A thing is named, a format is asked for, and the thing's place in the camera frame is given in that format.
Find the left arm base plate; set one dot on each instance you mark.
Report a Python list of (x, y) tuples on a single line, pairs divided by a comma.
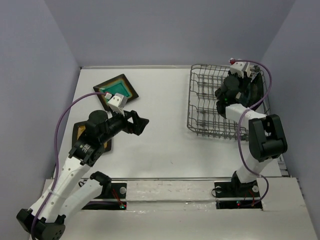
[(113, 199)]

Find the black plate with green centre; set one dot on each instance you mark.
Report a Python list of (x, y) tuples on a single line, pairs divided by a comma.
[(117, 85)]

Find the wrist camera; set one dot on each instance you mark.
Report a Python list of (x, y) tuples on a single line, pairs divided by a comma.
[(116, 102), (241, 68)]

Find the grey wire dish rack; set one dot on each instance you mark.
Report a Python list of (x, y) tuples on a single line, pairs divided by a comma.
[(203, 117)]

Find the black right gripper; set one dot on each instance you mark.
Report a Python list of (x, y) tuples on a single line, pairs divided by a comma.
[(241, 80)]

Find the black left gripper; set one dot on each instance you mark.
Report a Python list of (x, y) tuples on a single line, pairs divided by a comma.
[(139, 123)]

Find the dark teal square plate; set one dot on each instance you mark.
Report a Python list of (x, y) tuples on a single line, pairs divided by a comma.
[(246, 96)]

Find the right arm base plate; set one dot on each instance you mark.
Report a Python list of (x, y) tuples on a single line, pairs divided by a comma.
[(227, 197)]

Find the black plate with yellow centre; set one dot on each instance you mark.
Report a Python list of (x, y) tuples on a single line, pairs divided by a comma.
[(79, 128)]

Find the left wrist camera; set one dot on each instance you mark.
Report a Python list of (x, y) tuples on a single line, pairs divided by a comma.
[(116, 102)]

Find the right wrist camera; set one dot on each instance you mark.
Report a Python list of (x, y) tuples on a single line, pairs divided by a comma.
[(241, 68)]

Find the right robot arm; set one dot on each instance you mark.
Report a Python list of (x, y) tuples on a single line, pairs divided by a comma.
[(238, 98)]

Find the black floral square plate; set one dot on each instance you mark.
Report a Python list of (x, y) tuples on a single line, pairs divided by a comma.
[(256, 90)]

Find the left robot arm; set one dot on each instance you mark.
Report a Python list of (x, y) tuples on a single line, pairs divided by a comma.
[(45, 219)]

